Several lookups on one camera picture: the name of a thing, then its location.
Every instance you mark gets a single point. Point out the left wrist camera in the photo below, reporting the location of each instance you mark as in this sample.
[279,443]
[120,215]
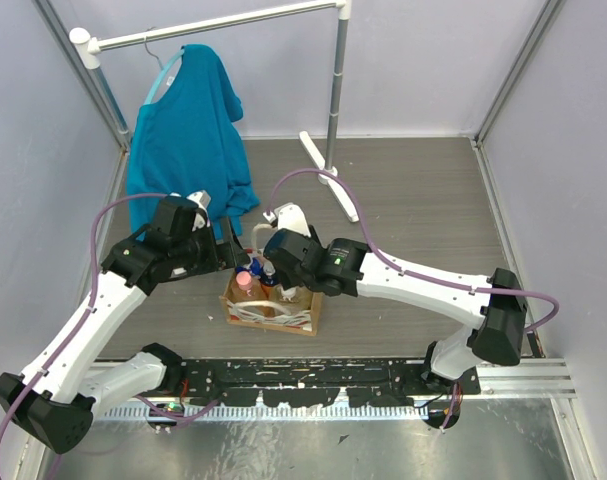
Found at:
[196,202]

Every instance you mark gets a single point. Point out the light blue clothes hanger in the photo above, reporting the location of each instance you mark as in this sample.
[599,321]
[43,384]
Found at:
[163,74]

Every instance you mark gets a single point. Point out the pink cap bottle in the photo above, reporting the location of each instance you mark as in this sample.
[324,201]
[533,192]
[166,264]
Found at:
[245,287]

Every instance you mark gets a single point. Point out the teal t-shirt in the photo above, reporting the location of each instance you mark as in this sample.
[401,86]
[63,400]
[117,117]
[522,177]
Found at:
[186,141]

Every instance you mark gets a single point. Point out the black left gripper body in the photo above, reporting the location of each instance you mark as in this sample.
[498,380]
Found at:
[223,245]

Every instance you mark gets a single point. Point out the clear bottle white cap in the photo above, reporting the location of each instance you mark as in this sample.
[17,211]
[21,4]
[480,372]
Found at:
[302,301]

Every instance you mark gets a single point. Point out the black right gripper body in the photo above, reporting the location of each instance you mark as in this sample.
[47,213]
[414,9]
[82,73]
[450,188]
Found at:
[292,280]

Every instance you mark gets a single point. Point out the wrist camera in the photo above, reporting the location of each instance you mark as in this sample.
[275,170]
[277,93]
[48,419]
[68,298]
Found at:
[288,216]
[196,202]

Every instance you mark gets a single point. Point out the white cable duct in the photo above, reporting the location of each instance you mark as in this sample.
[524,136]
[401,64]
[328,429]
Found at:
[341,411]

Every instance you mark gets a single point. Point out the white metal clothes rack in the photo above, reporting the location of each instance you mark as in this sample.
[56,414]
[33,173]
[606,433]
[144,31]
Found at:
[89,47]

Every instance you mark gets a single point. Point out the burlap canvas bag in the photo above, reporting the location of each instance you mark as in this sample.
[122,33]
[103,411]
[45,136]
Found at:
[267,314]

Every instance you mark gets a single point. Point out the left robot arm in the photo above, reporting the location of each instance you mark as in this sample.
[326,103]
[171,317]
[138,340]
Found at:
[53,399]

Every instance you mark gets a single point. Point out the white bottle grey cap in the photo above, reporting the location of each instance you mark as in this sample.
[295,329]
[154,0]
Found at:
[288,293]

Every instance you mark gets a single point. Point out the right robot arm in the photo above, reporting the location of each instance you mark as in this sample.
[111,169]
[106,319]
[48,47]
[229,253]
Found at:
[492,320]

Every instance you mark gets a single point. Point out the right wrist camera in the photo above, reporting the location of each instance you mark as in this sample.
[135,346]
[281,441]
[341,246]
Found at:
[288,216]

